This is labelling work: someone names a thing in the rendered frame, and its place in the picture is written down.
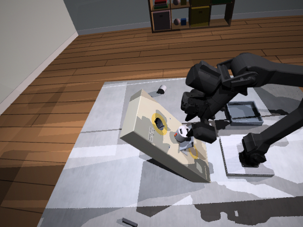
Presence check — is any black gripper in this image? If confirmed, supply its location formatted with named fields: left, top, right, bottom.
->
left=185, top=89, right=225, bottom=144

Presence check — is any small white cylinder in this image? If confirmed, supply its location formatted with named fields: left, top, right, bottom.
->
left=158, top=85, right=167, bottom=94

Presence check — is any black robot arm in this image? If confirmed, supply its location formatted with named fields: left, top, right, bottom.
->
left=181, top=52, right=303, bottom=168

